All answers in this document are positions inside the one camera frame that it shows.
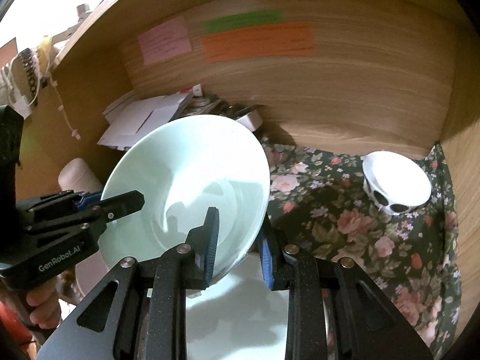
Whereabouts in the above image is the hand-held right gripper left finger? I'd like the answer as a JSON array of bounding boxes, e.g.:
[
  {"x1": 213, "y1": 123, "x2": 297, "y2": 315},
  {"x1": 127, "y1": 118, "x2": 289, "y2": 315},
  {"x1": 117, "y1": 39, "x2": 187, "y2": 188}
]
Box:
[{"x1": 37, "y1": 206, "x2": 221, "y2": 360}]

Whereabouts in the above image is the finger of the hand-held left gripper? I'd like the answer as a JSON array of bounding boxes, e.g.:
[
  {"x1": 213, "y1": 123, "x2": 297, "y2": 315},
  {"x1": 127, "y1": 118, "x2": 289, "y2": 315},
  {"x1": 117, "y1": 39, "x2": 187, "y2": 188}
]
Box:
[
  {"x1": 35, "y1": 190, "x2": 103, "y2": 212},
  {"x1": 90, "y1": 190, "x2": 146, "y2": 227}
]

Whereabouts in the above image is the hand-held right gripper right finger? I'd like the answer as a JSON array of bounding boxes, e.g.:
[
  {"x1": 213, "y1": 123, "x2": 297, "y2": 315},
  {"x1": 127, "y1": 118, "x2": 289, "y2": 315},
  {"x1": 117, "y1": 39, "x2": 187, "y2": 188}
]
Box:
[{"x1": 258, "y1": 218, "x2": 436, "y2": 360}]

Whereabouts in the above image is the large white plate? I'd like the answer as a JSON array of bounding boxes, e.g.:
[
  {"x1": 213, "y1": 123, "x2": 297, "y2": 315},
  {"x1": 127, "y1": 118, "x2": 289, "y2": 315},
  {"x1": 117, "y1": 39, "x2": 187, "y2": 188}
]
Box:
[{"x1": 184, "y1": 253, "x2": 294, "y2": 360}]

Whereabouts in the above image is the mint green plate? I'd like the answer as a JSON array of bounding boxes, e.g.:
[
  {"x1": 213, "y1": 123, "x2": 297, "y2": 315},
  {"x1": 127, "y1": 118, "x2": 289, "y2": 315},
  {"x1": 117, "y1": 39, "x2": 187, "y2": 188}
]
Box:
[{"x1": 100, "y1": 114, "x2": 271, "y2": 290}]

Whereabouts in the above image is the person's left hand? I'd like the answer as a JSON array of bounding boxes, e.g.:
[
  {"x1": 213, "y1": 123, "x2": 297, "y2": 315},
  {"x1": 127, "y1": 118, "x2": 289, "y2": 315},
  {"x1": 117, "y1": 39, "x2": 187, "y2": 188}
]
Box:
[{"x1": 25, "y1": 275, "x2": 63, "y2": 331}]

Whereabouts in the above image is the white thermos jug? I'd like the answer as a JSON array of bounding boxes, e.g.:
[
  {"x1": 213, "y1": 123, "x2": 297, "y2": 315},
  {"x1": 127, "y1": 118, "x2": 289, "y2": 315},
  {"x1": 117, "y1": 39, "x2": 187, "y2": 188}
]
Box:
[{"x1": 58, "y1": 157, "x2": 104, "y2": 196}]

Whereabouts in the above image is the stack of white papers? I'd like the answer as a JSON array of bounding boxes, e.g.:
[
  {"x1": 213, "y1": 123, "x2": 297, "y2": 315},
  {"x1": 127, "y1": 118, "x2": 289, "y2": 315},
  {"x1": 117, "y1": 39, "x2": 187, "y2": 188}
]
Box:
[{"x1": 97, "y1": 92, "x2": 196, "y2": 151}]

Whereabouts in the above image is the dark floral tablecloth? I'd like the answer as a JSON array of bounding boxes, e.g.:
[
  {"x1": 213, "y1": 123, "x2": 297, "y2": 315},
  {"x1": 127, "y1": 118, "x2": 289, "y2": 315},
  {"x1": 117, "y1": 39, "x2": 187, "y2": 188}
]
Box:
[{"x1": 259, "y1": 135, "x2": 463, "y2": 360}]

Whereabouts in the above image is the small white box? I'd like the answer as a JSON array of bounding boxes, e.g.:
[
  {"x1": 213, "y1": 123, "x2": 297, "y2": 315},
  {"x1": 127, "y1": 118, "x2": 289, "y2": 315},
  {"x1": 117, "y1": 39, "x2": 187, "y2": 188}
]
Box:
[{"x1": 234, "y1": 109, "x2": 264, "y2": 132}]

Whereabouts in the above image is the white bowl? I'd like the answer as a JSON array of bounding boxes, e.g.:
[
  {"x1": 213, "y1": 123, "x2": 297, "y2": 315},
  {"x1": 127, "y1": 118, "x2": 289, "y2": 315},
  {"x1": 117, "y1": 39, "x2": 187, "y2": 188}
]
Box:
[{"x1": 362, "y1": 151, "x2": 432, "y2": 217}]

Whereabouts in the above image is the pink sticky note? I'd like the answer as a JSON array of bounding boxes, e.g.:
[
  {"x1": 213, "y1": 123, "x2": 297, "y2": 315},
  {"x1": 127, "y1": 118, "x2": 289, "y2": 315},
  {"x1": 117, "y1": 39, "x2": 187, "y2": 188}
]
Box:
[{"x1": 137, "y1": 17, "x2": 194, "y2": 65}]

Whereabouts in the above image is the orange sticky note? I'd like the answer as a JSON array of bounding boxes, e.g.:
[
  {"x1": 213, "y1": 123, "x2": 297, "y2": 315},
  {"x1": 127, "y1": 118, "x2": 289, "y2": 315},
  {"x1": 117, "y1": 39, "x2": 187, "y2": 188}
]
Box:
[{"x1": 200, "y1": 22, "x2": 314, "y2": 64}]

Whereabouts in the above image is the green sticky note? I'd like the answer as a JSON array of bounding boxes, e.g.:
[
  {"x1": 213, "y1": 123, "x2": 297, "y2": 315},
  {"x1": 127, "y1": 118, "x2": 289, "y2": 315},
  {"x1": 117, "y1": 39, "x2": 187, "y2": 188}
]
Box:
[{"x1": 202, "y1": 8, "x2": 284, "y2": 34}]

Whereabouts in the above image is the white pull cord with bead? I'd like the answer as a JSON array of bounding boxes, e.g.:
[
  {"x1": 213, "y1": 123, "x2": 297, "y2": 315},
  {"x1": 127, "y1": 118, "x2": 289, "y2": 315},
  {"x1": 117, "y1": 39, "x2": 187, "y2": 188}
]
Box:
[{"x1": 48, "y1": 77, "x2": 84, "y2": 140}]

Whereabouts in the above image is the black white patterned strap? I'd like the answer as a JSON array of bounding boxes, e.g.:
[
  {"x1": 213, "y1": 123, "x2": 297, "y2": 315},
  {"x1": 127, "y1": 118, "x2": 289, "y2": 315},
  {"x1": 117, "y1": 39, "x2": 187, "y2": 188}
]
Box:
[{"x1": 17, "y1": 48, "x2": 43, "y2": 106}]

